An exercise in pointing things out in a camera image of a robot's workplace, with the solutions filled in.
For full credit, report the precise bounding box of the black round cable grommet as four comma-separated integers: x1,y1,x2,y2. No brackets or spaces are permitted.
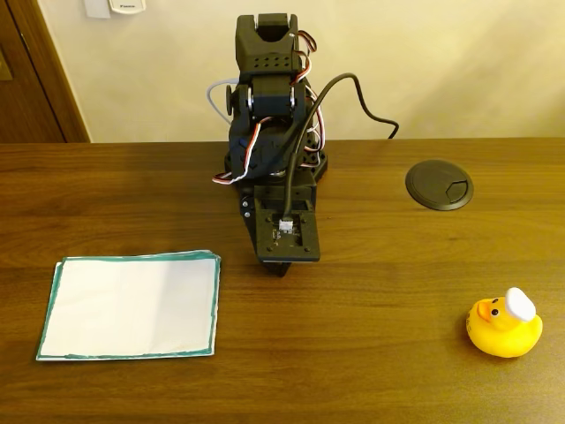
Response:
404,159,475,212

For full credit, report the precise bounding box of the white usb cable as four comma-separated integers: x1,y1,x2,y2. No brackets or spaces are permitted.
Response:
205,78,242,124

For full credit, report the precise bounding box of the green-bordered white paper sheet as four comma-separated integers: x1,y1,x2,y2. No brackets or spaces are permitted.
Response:
34,249,222,362

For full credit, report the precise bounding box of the black camera cable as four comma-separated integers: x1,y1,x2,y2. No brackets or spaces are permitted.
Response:
282,72,401,224

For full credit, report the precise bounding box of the brown wooden door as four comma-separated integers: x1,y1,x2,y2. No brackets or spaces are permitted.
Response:
0,0,92,145

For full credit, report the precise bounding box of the white wall thermostat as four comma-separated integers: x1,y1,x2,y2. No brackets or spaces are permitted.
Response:
107,0,147,15

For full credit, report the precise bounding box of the yellow rubber duck toy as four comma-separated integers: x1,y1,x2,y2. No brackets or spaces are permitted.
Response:
465,286,545,360

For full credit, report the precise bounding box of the white wall switch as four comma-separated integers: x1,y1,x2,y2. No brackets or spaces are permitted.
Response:
84,0,112,19

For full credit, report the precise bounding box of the red white black servo wire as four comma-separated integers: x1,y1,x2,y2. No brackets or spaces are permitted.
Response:
212,115,275,186

